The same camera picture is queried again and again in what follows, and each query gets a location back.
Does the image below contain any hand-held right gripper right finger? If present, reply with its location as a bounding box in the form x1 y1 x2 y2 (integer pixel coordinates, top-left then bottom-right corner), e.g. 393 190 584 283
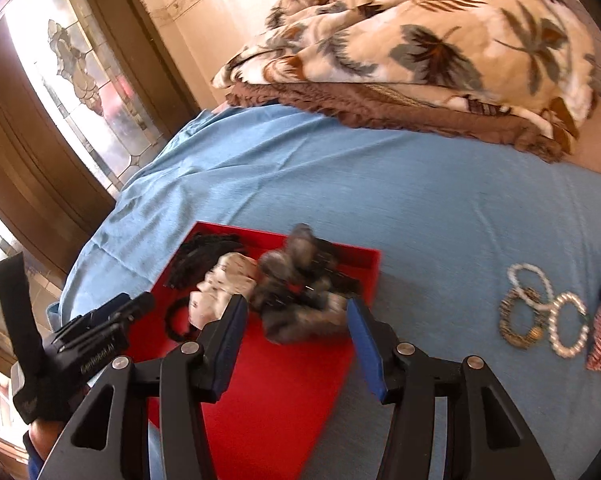
347 298 556 480

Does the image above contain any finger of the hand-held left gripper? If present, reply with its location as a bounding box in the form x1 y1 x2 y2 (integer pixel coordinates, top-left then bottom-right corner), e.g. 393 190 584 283
55 319 131 354
83 291 156 328

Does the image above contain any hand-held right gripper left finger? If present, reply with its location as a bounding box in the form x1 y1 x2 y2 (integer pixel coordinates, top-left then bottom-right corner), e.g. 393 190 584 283
38 294 248 480

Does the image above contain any red tray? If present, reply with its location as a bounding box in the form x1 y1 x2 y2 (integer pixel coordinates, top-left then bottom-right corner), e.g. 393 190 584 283
128 221 383 480

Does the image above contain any grey sheer scrunchie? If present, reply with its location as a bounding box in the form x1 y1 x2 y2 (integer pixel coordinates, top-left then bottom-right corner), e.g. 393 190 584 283
258 222 361 346

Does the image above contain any bronze patterned bracelet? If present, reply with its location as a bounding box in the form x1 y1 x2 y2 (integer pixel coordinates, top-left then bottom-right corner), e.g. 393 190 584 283
499 287 544 348

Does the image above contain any pale bead bracelet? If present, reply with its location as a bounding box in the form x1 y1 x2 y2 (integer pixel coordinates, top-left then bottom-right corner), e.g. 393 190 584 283
507 262 557 311

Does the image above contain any large pearl bracelet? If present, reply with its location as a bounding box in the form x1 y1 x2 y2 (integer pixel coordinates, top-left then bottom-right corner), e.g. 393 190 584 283
548 292 590 358

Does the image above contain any person's left forearm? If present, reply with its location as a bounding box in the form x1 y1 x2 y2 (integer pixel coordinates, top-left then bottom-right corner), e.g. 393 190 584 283
23 417 66 467

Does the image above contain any white dotted scrunchie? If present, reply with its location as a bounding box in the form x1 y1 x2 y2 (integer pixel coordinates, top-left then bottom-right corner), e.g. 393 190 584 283
188 252 261 331

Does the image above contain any black headband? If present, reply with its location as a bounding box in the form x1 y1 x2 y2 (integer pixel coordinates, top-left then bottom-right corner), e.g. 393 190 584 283
165 232 246 291

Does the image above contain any black dotted scrunchie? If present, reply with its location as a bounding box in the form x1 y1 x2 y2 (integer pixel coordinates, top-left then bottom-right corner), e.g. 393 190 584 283
305 245 362 302

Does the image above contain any blue bed sheet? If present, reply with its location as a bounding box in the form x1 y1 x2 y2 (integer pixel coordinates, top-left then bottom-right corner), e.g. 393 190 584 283
48 102 601 480

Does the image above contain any stained glass window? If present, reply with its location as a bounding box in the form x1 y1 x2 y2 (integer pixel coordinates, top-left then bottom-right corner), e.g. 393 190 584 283
3 0 156 196

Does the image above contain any leaf print blanket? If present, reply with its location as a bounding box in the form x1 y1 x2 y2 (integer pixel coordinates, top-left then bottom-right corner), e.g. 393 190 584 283
211 0 597 138

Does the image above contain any black hair tie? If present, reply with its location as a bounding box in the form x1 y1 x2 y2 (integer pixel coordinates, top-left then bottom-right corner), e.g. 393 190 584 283
166 296 206 345

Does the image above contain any brown wooden window frame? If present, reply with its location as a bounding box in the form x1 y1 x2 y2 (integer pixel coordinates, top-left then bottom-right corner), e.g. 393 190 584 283
0 0 201 281

